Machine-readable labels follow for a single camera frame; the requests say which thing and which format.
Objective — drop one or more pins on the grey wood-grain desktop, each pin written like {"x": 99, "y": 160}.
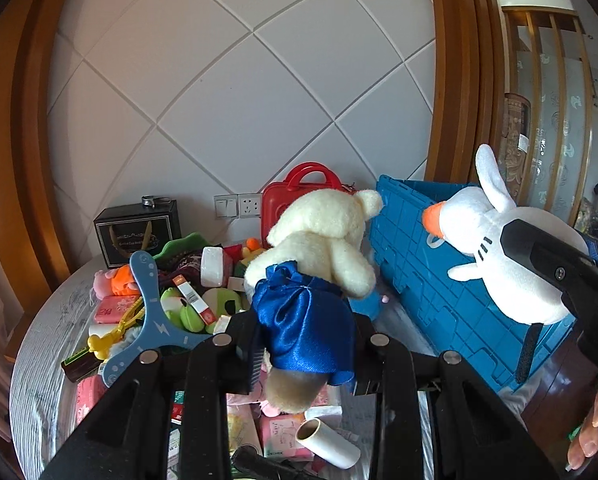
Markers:
{"x": 39, "y": 340}

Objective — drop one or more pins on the red patterned rolled carpet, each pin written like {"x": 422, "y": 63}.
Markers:
{"x": 516, "y": 145}

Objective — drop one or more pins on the green white round toy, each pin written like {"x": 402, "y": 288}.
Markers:
{"x": 224, "y": 307}

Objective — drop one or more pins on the red toy suitcase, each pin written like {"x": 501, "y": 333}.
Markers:
{"x": 284, "y": 205}

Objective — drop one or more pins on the wooden wall trim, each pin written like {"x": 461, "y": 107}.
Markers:
{"x": 24, "y": 135}

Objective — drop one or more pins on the yellow duck plush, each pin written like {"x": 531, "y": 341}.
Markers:
{"x": 249, "y": 250}

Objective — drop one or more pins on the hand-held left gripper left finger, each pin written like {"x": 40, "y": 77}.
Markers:
{"x": 255, "y": 375}

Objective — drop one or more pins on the green frog toy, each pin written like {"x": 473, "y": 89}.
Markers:
{"x": 181, "y": 310}

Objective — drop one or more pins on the frosted glass partition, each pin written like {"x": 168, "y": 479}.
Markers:
{"x": 564, "y": 110}

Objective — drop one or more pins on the pink pad packet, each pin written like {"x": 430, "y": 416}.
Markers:
{"x": 284, "y": 435}

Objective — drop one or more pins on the white goose plush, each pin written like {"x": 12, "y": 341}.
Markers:
{"x": 479, "y": 230}

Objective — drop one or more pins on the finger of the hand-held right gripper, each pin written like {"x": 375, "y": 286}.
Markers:
{"x": 544, "y": 245}
{"x": 596, "y": 251}

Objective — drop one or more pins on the person's right hand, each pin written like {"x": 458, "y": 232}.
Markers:
{"x": 596, "y": 425}

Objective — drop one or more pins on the pink floral packet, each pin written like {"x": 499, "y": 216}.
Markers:
{"x": 89, "y": 400}

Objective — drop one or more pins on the white teddy bear blue cape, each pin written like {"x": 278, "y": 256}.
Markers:
{"x": 309, "y": 230}

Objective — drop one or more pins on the dark rectangular box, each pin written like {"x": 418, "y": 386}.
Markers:
{"x": 81, "y": 365}

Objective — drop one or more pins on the blue plush toy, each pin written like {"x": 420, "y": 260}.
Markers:
{"x": 366, "y": 306}

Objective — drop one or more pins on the red white slim box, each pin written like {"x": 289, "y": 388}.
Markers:
{"x": 196, "y": 302}

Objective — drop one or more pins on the pink and white box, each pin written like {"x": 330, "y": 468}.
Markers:
{"x": 216, "y": 266}

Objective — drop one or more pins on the green scalloped tray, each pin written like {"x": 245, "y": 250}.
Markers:
{"x": 184, "y": 247}

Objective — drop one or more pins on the black gift box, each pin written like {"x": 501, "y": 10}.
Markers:
{"x": 134, "y": 232}

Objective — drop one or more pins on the wall socket plate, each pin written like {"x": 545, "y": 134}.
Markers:
{"x": 250, "y": 204}

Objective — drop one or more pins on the wall switch plate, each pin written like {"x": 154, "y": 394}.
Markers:
{"x": 226, "y": 205}

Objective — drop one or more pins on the blue plastic crate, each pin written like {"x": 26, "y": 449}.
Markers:
{"x": 429, "y": 280}

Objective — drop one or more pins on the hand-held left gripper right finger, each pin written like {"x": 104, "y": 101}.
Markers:
{"x": 379, "y": 360}

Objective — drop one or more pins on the yellow plastic toy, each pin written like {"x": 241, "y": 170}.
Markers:
{"x": 106, "y": 340}

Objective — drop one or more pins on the wooden door frame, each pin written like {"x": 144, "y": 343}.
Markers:
{"x": 459, "y": 70}

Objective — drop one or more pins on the pink tissue packet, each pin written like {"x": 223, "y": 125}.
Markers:
{"x": 114, "y": 309}

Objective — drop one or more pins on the white paper roll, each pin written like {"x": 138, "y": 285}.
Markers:
{"x": 329, "y": 442}

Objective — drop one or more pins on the pale yellow packet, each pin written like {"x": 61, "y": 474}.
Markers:
{"x": 244, "y": 427}

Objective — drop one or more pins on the blue three-blade boomerang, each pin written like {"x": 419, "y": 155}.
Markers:
{"x": 151, "y": 320}

